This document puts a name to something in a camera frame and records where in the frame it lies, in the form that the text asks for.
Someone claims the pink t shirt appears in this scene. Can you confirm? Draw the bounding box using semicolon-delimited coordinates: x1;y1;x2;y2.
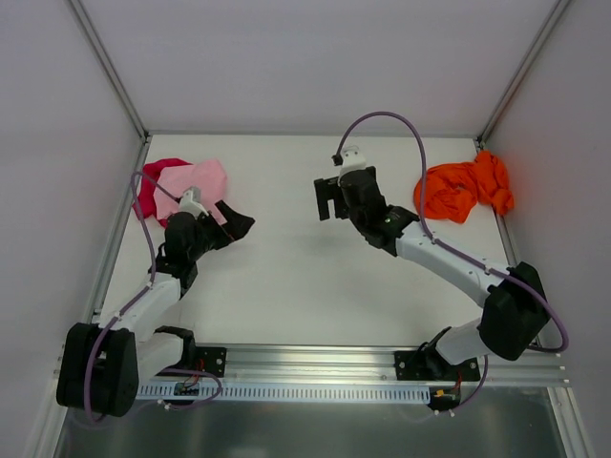
158;159;227;224

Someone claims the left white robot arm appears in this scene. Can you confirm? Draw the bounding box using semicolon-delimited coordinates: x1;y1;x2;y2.
55;200;255;417

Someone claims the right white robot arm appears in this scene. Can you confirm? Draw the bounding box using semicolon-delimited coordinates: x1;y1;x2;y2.
313;166;550;380

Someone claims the magenta t shirt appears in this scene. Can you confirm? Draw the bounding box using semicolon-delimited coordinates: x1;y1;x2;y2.
132;157;192;228

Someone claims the orange t shirt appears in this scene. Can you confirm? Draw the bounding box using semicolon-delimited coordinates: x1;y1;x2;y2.
413;150;515;224

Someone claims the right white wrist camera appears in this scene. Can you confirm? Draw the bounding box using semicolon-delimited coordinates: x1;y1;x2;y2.
331;146;367;179

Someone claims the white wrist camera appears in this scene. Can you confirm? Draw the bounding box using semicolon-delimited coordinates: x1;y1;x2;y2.
331;146;367;179
179;186;208;219

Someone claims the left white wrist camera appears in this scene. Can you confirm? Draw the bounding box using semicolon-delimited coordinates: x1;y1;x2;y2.
179;186;208;219

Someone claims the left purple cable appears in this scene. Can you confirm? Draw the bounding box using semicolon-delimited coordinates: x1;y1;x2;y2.
82;171;223;424

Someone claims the left aluminium frame post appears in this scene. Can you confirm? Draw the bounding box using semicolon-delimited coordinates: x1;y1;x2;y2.
66;0;152;142

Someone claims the aluminium frame post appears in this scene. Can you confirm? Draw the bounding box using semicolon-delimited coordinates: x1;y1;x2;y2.
66;0;152;142
475;0;573;148

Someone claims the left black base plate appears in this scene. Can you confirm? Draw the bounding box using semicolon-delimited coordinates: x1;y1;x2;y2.
191;345;227;378

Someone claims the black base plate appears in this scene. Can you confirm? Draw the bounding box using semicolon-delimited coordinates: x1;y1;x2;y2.
393;346;481;382
191;345;227;378

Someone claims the white slotted cable duct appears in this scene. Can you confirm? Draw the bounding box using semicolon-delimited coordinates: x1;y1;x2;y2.
137;380;431;406

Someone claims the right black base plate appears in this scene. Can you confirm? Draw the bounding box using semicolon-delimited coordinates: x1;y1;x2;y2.
393;346;481;382

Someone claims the front aluminium rail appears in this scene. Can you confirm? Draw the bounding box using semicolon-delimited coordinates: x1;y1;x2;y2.
53;341;570;386

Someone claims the right aluminium frame post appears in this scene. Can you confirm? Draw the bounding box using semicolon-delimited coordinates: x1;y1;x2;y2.
475;0;573;148

